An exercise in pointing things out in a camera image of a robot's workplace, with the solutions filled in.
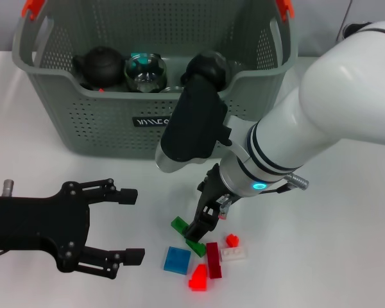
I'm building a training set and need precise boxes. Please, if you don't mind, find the orange basket handle clip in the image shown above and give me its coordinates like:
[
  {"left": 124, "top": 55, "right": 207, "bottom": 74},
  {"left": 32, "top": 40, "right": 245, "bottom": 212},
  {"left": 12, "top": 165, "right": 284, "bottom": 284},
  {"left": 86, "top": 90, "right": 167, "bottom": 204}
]
[
  {"left": 21, "top": 0, "right": 45, "bottom": 20},
  {"left": 275, "top": 0, "right": 295, "bottom": 22}
]

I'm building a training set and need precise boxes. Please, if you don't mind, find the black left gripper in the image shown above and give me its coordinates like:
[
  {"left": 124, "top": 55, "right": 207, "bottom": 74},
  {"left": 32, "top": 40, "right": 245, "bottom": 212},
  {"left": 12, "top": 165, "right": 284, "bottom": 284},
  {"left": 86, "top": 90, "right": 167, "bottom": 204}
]
[{"left": 0, "top": 178, "right": 139, "bottom": 273}]

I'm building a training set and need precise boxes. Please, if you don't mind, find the dark red building brick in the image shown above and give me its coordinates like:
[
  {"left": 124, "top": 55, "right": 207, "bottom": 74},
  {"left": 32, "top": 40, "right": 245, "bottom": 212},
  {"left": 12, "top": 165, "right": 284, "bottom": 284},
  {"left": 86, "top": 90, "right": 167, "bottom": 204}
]
[{"left": 205, "top": 242, "right": 223, "bottom": 279}]

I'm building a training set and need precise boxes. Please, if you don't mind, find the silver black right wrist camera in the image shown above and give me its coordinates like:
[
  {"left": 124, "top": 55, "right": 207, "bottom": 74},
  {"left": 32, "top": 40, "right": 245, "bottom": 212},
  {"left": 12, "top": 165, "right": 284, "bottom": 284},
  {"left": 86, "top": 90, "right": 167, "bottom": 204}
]
[{"left": 155, "top": 73, "right": 234, "bottom": 174}]

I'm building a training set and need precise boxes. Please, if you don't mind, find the green stepped building block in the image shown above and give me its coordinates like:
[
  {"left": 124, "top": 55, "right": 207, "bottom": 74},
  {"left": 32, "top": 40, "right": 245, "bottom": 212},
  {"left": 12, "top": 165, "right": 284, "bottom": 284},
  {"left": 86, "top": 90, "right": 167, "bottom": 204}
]
[{"left": 185, "top": 239, "right": 207, "bottom": 257}]

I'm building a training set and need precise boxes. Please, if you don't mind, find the blue flat square block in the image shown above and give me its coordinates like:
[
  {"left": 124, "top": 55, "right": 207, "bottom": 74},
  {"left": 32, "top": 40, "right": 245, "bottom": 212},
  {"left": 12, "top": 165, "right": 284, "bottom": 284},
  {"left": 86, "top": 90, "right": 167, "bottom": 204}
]
[{"left": 162, "top": 246, "right": 191, "bottom": 275}]

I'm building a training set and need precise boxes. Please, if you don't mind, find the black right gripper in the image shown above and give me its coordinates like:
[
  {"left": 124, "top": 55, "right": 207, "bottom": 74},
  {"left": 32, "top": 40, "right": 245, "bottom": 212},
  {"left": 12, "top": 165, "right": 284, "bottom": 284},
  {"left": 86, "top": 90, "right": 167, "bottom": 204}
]
[{"left": 183, "top": 162, "right": 232, "bottom": 244}]

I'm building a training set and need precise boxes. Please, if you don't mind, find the green long building block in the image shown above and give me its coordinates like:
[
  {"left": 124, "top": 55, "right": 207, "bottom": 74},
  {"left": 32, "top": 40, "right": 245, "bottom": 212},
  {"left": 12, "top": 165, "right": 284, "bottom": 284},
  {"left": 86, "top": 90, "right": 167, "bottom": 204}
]
[{"left": 170, "top": 217, "right": 193, "bottom": 240}]

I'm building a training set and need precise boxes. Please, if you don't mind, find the right arm cable with connector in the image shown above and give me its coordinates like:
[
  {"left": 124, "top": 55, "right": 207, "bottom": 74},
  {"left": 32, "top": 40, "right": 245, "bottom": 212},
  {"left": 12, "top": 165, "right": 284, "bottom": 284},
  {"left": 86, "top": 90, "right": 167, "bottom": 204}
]
[{"left": 218, "top": 173, "right": 310, "bottom": 221}]

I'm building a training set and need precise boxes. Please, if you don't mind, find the white building block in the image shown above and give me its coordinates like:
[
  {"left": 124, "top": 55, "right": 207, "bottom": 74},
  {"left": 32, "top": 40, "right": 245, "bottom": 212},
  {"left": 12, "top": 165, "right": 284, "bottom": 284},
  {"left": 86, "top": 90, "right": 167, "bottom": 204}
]
[{"left": 220, "top": 247, "right": 248, "bottom": 262}]

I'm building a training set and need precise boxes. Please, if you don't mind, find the grey-green perforated storage basket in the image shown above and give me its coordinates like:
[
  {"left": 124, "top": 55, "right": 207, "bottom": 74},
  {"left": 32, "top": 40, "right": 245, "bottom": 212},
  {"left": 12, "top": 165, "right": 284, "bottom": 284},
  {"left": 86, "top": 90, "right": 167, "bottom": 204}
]
[{"left": 12, "top": 0, "right": 298, "bottom": 160}]

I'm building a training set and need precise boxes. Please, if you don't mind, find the glass pitcher with black handle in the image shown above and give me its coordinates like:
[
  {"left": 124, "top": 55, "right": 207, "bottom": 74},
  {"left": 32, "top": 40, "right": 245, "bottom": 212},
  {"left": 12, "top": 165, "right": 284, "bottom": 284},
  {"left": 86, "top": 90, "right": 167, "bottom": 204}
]
[{"left": 341, "top": 22, "right": 373, "bottom": 39}]

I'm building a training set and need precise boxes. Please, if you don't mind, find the bright red slope block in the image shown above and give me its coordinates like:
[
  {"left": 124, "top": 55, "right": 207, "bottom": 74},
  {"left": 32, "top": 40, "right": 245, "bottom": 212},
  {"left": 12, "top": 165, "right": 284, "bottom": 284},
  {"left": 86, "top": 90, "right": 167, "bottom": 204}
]
[{"left": 188, "top": 263, "right": 209, "bottom": 291}]

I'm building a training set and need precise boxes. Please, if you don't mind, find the teal square block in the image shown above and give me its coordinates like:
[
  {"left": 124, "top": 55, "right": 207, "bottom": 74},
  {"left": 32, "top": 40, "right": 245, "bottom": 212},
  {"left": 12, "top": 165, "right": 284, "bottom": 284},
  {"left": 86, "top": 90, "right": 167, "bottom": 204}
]
[{"left": 130, "top": 52, "right": 150, "bottom": 68}]

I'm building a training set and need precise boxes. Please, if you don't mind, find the black clay teapot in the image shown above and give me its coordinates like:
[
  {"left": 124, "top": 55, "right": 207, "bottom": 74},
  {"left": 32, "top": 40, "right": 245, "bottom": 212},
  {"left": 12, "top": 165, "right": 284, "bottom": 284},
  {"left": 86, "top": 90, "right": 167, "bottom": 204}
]
[{"left": 72, "top": 46, "right": 128, "bottom": 89}]

